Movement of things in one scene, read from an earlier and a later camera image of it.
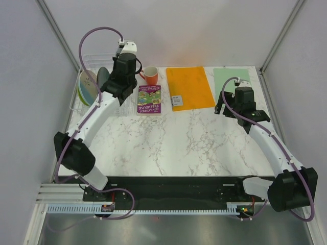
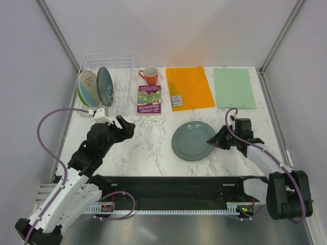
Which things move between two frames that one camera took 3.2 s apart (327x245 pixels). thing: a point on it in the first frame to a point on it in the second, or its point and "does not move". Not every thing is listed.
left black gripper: x=114 y=71 to x=127 y=131
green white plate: x=82 y=99 does not move
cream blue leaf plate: x=87 y=88 does not move
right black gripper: x=228 y=97 to x=217 y=140
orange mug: x=150 y=75 does not move
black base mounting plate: x=178 y=191 does not move
